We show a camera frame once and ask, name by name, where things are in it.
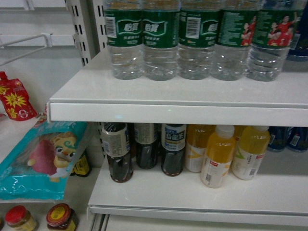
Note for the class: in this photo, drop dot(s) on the white water shelf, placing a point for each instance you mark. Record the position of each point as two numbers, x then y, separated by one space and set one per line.
93 94

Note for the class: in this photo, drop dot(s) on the water bottle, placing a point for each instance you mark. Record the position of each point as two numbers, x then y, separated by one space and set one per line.
199 20
236 28
123 30
274 32
160 37

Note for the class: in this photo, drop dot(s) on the white tea shelf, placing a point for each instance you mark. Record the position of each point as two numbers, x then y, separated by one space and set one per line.
277 195

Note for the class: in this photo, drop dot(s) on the middle dark tea bottle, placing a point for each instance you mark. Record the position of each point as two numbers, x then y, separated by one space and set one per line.
146 138

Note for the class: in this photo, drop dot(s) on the right oolong tea bottle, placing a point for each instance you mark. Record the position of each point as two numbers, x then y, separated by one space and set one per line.
173 143

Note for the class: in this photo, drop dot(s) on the front dark oolong tea bottle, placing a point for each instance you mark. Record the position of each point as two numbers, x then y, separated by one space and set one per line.
116 145

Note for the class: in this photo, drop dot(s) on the orange drink bottle rear left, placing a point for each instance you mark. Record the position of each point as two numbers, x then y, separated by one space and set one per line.
196 145

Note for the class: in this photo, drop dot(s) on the orange drink bottle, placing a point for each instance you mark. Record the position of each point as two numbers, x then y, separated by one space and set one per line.
218 157
196 145

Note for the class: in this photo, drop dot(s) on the orange drink bottle front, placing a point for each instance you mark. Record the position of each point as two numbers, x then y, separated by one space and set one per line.
218 157

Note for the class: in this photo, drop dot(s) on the black yellow label bottle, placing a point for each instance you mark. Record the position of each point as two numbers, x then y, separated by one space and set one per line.
83 167

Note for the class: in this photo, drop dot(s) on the yellow drink bottle right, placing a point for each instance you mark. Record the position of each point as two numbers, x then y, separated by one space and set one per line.
250 151

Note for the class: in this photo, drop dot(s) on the blue bottles lower right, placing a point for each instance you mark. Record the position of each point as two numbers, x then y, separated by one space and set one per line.
293 138

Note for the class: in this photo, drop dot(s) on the teal sweet potato noodle bag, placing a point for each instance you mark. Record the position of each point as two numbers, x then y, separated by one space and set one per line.
39 165

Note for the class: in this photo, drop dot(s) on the dark chili sauce jar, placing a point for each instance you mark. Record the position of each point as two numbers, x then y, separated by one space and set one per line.
62 217

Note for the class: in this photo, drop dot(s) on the red sauce pouch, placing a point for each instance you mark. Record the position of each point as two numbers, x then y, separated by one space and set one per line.
15 99

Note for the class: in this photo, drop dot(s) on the red lid jar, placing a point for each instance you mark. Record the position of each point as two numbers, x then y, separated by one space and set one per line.
20 219

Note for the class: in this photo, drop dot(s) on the white slotted upright post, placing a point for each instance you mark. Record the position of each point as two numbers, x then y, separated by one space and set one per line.
89 24

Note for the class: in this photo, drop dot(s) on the white wire hook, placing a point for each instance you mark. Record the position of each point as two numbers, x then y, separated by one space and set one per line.
42 41

